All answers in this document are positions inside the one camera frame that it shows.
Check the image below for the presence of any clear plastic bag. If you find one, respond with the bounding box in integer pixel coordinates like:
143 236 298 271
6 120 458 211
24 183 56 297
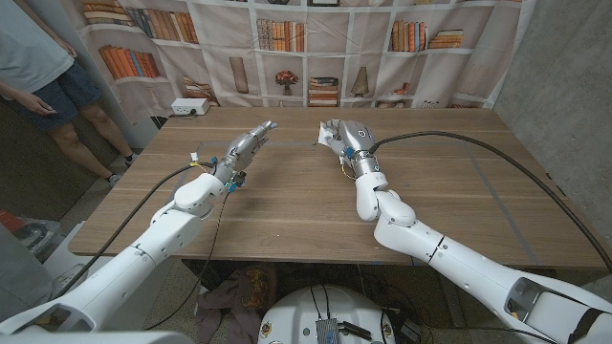
10 217 66 262

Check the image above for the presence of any printed bookshelf backdrop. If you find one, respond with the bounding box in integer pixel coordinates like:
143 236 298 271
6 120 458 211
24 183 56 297
59 0 536 126

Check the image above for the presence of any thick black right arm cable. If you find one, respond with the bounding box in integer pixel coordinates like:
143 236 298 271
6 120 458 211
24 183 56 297
367 130 612 274

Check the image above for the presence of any person in blue shorts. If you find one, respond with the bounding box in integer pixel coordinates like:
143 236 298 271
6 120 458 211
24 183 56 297
0 0 140 186

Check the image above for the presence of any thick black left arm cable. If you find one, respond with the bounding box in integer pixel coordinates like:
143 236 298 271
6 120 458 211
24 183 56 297
55 161 214 297

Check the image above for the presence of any grey finned electronics module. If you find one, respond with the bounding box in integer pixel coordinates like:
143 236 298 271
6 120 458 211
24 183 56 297
315 318 340 344

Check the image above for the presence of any person in grey trousers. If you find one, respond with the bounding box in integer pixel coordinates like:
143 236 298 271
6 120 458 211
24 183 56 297
0 224 54 321

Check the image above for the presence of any crumpled purple brown cloth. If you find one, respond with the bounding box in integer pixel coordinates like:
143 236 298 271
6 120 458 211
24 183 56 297
193 265 278 344

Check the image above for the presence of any white sticker backing sheet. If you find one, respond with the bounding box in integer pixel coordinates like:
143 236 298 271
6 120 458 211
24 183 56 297
317 121 340 146

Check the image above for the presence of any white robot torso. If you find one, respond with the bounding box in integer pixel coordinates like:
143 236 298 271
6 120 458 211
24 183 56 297
257 285 397 344

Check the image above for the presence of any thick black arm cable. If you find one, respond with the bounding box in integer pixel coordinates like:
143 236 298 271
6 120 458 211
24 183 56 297
367 130 612 274
55 161 214 297

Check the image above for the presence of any grey table leg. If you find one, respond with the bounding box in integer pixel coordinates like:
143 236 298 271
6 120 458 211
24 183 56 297
440 286 468 329

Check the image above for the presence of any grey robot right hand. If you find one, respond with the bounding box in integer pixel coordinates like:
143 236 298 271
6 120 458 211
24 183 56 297
318 118 383 179

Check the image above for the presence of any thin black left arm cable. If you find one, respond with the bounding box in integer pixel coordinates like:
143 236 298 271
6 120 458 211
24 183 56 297
145 190 229 331

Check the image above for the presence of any white power strip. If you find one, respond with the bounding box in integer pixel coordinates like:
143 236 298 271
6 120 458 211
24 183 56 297
170 97 211 117

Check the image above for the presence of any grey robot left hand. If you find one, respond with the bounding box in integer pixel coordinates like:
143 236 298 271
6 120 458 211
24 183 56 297
213 120 278 186

